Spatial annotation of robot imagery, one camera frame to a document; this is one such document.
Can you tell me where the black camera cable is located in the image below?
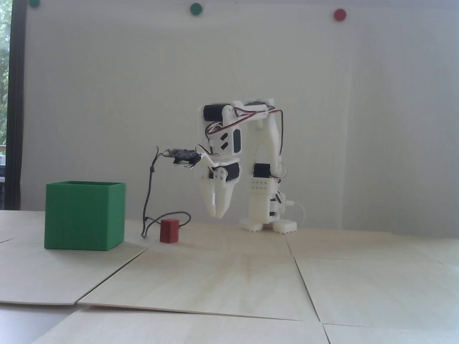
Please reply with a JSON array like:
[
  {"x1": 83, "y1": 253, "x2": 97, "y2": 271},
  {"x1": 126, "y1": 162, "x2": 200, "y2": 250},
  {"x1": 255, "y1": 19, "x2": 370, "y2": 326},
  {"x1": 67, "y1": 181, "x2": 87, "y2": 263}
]
[{"x1": 142, "y1": 145, "x2": 192, "y2": 239}]

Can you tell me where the red block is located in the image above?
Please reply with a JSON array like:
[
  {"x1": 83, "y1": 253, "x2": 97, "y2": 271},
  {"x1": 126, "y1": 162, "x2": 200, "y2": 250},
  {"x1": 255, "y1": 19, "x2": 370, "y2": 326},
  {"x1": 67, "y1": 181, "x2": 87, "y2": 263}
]
[{"x1": 160, "y1": 219, "x2": 180, "y2": 244}]

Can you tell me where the white power cable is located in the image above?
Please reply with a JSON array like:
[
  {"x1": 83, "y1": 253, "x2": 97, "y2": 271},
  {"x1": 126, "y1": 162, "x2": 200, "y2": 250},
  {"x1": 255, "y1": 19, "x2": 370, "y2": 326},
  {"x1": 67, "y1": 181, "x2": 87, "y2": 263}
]
[{"x1": 291, "y1": 201, "x2": 306, "y2": 230}]

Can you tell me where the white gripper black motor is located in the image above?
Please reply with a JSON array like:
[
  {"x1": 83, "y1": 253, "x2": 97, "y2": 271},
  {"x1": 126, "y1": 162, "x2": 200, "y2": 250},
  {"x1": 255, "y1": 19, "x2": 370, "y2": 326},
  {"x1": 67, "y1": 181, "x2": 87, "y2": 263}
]
[{"x1": 197, "y1": 155, "x2": 241, "y2": 219}]

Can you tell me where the black wrist camera board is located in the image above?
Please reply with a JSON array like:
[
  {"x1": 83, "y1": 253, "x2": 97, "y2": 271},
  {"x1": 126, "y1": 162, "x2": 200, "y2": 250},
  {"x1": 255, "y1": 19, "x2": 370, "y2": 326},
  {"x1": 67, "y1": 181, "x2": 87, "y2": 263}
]
[{"x1": 162, "y1": 147, "x2": 202, "y2": 169}]

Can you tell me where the dark window frame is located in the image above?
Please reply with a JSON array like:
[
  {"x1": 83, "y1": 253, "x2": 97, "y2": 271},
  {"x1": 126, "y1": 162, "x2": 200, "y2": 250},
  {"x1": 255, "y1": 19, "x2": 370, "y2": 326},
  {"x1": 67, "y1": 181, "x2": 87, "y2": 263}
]
[{"x1": 8, "y1": 0, "x2": 27, "y2": 211}]

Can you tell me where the green open box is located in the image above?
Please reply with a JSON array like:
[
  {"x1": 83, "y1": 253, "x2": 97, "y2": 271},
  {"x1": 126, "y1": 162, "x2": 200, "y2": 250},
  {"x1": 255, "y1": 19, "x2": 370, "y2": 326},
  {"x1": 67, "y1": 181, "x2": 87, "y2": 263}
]
[{"x1": 44, "y1": 181, "x2": 127, "y2": 251}]

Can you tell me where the glass window pane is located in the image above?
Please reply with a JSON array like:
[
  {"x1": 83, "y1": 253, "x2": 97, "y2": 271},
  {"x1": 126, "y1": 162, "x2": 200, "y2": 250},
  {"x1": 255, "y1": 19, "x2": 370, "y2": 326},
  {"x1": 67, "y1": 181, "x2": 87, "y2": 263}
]
[{"x1": 0, "y1": 0, "x2": 13, "y2": 211}]

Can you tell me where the light plywood board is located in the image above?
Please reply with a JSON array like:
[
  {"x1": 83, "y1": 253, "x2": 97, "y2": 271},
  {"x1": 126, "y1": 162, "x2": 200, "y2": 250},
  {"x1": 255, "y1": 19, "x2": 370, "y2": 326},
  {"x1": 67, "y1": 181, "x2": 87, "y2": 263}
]
[
  {"x1": 285, "y1": 229, "x2": 445, "y2": 266},
  {"x1": 0, "y1": 211, "x2": 162, "y2": 306},
  {"x1": 322, "y1": 322, "x2": 459, "y2": 344},
  {"x1": 77, "y1": 250, "x2": 320, "y2": 322},
  {"x1": 145, "y1": 220, "x2": 295, "y2": 257},
  {"x1": 293, "y1": 255, "x2": 459, "y2": 329},
  {"x1": 32, "y1": 309, "x2": 335, "y2": 344}
]

